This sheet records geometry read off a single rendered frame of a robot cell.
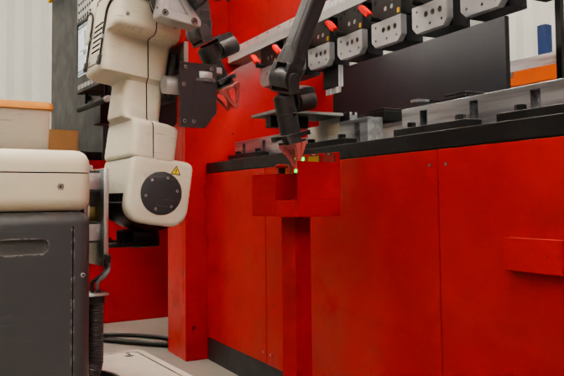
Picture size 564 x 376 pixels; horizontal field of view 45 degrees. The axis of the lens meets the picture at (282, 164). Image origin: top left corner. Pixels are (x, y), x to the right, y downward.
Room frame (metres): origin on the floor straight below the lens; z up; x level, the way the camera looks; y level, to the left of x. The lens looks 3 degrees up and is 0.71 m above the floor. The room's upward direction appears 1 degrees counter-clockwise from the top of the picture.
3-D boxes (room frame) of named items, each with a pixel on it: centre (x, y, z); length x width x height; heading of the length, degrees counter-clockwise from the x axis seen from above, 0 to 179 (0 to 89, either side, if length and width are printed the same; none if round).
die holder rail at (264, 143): (2.89, 0.07, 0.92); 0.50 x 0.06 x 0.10; 28
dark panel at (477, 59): (2.85, -0.53, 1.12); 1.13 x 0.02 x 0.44; 28
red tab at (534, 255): (1.42, -0.52, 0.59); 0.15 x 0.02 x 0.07; 28
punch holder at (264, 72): (2.78, 0.02, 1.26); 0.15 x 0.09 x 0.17; 28
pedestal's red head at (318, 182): (1.95, -0.04, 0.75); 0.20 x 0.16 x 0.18; 41
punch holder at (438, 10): (1.90, -0.45, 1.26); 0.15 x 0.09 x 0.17; 28
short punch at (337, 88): (2.41, -0.19, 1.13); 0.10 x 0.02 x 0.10; 28
